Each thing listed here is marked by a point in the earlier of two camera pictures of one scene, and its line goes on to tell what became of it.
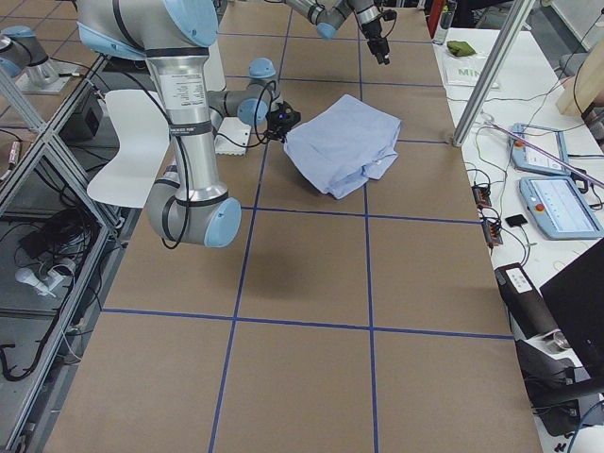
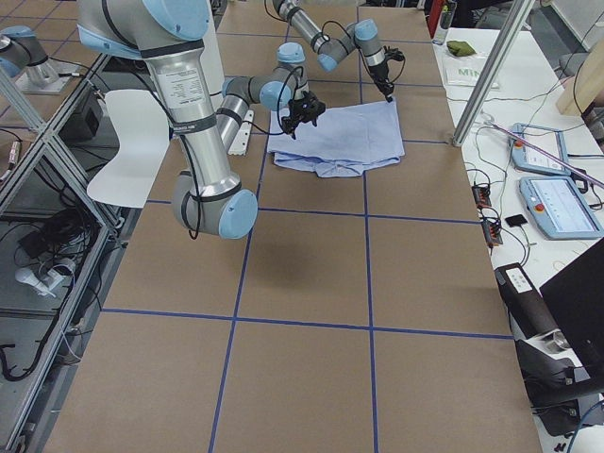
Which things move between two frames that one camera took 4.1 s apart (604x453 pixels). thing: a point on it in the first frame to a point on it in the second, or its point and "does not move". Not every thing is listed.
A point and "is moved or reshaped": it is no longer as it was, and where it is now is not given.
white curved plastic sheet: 143,139 does not move
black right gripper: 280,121 to 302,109
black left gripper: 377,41 to 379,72
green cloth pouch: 460,48 does not move
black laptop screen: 574,297 does not move
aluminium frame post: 517,13 does not move
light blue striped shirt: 344,144 is moved or reshaped
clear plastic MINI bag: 464,71 does not move
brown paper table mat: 373,323 does not move
